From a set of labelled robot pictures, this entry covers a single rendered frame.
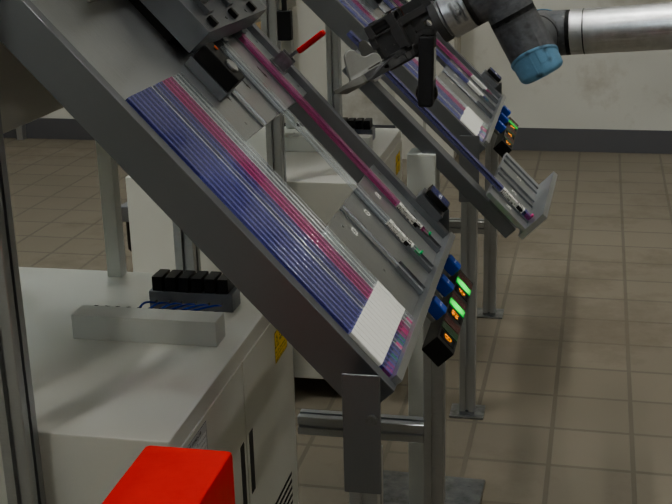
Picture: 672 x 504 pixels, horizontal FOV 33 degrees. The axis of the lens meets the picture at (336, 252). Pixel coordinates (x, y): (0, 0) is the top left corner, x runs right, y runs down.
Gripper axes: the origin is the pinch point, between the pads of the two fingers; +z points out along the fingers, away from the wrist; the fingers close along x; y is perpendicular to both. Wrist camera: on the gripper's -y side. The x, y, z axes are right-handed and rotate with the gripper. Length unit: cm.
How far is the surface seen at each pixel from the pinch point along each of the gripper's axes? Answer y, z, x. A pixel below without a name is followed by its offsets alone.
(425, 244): -31.4, 3.4, -8.5
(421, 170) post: -24.3, 5.4, -41.8
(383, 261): -26.1, 4.7, 13.9
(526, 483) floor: -105, 24, -58
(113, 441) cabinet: -25, 42, 49
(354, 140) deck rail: -10.1, 8.2, -19.0
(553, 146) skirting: -101, 26, -410
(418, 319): -33.8, 0.6, 26.4
